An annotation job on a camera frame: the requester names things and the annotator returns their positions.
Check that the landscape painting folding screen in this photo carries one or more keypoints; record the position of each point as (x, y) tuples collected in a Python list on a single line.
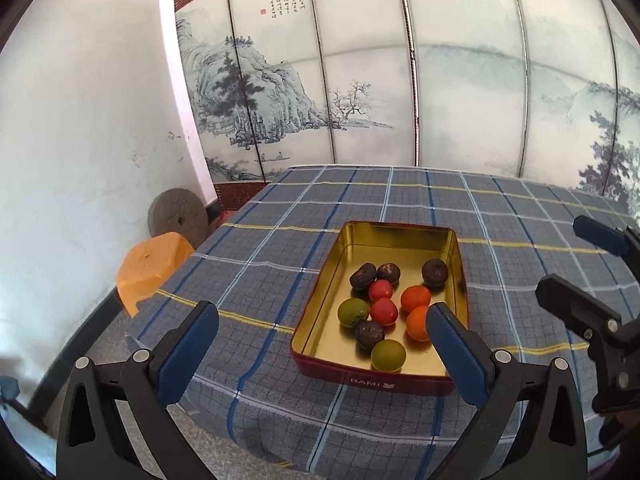
[(450, 60)]

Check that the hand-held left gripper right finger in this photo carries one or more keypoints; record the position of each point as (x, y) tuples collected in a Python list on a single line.
[(460, 355)]

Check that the blue grey plaid tablecloth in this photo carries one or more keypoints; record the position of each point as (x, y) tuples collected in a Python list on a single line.
[(275, 285)]

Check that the dark brown wrinkled fruit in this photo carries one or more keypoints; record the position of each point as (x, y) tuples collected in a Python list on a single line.
[(369, 334), (434, 272), (361, 277), (388, 272)]

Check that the green round fruit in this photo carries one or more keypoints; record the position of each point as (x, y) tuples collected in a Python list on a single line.
[(388, 355), (352, 310)]

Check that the orange tangerine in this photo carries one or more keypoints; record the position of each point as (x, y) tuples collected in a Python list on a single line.
[(417, 324), (415, 298)]

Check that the round grey millstone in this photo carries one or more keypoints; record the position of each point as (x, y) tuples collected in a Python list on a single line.
[(177, 215)]

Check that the large red tomato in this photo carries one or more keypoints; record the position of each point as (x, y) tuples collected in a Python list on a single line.
[(384, 311)]

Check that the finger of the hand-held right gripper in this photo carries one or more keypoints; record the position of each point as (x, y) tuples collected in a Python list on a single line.
[(600, 235), (570, 297)]

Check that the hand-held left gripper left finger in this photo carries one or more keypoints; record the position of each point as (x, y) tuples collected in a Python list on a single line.
[(192, 345)]

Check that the small red tomato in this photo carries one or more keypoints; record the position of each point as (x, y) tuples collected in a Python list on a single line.
[(381, 290)]

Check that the gold tin tray red sides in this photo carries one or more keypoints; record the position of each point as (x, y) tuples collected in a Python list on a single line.
[(390, 240)]

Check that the orange plastic stool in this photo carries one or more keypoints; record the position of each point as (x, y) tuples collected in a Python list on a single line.
[(150, 265)]

